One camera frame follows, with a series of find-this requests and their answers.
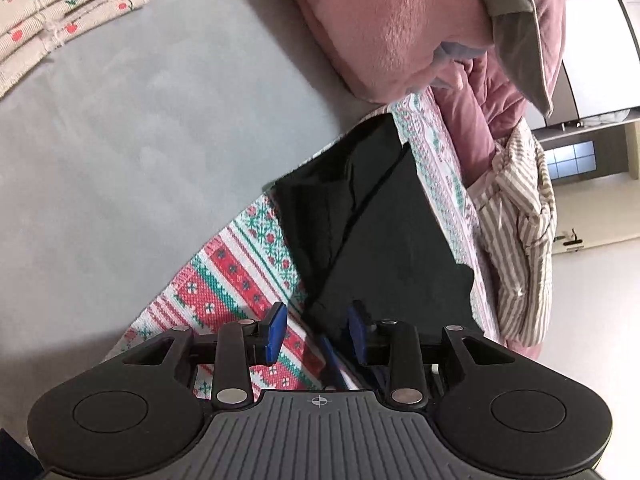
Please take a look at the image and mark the black pants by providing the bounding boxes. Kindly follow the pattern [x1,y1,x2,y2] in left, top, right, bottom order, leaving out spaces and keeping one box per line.
[271,112,485,391]

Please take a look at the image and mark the patterned knit-print bedsheet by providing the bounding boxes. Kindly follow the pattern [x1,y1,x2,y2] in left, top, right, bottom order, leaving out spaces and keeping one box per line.
[108,90,502,392]

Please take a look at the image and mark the beige striped duvet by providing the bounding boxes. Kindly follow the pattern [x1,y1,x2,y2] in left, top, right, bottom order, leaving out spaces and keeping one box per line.
[470,120,558,350]

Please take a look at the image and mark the dark pink quilt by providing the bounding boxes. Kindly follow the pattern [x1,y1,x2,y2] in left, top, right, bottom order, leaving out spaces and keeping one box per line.
[432,50,526,186]

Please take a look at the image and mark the pink fleece blanket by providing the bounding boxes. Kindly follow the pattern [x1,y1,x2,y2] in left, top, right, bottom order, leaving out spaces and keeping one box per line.
[296,0,565,116]

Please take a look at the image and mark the cherry print folded cloth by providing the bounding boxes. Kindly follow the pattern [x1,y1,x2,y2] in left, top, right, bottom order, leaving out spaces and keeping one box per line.
[1,0,149,93]

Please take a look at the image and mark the grey window frame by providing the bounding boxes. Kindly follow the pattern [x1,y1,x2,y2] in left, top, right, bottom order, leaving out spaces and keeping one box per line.
[544,141,597,180]

